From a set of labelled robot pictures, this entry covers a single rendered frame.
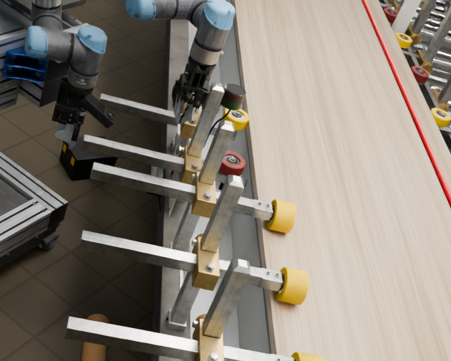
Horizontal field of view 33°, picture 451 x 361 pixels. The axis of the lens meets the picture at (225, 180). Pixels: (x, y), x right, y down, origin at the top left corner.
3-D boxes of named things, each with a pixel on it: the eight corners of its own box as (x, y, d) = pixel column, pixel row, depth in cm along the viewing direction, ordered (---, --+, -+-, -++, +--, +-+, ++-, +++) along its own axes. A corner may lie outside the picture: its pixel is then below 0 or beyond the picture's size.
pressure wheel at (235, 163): (207, 194, 219) (220, 162, 212) (207, 177, 225) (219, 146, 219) (233, 200, 221) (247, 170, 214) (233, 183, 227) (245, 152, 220)
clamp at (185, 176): (180, 183, 215) (185, 169, 212) (180, 155, 225) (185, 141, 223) (199, 188, 216) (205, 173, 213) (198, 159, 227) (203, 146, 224)
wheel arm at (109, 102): (97, 109, 232) (100, 97, 230) (98, 103, 235) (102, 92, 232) (233, 143, 242) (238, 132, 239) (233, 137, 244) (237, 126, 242)
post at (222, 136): (166, 266, 210) (221, 125, 182) (167, 257, 212) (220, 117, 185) (178, 268, 210) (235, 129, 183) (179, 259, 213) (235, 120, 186)
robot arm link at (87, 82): (100, 65, 201) (97, 81, 195) (96, 79, 204) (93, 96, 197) (71, 57, 199) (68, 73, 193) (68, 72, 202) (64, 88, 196)
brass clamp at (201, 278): (189, 286, 169) (195, 271, 166) (189, 245, 180) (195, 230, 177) (215, 292, 171) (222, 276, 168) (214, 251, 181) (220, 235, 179)
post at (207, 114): (164, 218, 232) (212, 86, 205) (165, 210, 235) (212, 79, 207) (175, 220, 233) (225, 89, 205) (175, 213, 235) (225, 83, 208)
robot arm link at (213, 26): (224, -6, 189) (243, 12, 185) (210, 33, 195) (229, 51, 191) (199, -6, 184) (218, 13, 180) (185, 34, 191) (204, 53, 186)
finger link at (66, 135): (52, 144, 211) (59, 117, 206) (74, 149, 212) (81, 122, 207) (51, 150, 209) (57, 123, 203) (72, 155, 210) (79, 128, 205)
